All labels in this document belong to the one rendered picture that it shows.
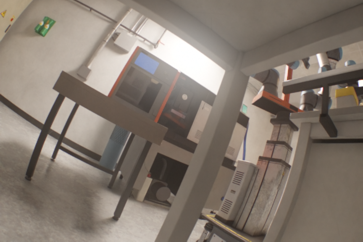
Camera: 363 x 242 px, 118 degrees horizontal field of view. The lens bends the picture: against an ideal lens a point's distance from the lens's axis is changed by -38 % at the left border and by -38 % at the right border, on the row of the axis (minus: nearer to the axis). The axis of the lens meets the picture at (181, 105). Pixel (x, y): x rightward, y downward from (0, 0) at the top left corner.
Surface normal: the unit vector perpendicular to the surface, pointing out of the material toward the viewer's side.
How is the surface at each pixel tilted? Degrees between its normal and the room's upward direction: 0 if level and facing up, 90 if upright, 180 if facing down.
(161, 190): 90
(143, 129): 90
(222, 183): 90
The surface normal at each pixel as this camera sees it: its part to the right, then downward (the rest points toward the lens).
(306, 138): -0.82, -0.47
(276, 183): 0.50, -0.07
